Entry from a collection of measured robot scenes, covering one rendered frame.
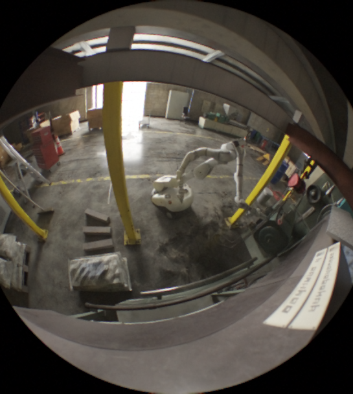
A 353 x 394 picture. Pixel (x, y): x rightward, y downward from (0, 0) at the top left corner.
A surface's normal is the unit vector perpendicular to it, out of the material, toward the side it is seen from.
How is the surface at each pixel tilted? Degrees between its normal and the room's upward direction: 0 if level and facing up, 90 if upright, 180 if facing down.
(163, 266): 0
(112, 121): 90
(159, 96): 90
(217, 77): 90
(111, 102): 90
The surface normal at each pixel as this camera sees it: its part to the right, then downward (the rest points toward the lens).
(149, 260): 0.18, -0.68
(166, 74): 0.23, 0.73
